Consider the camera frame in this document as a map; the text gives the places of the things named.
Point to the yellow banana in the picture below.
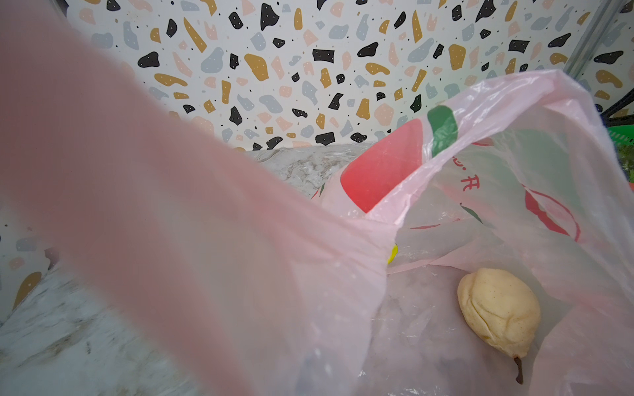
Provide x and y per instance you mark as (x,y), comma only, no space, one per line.
(394,253)

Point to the pink plastic bag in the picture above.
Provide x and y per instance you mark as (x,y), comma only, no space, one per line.
(258,290)

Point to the pale yellow pear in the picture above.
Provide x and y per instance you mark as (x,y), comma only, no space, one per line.
(502,311)

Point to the green plastic basket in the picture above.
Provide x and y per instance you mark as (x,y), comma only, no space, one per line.
(622,136)

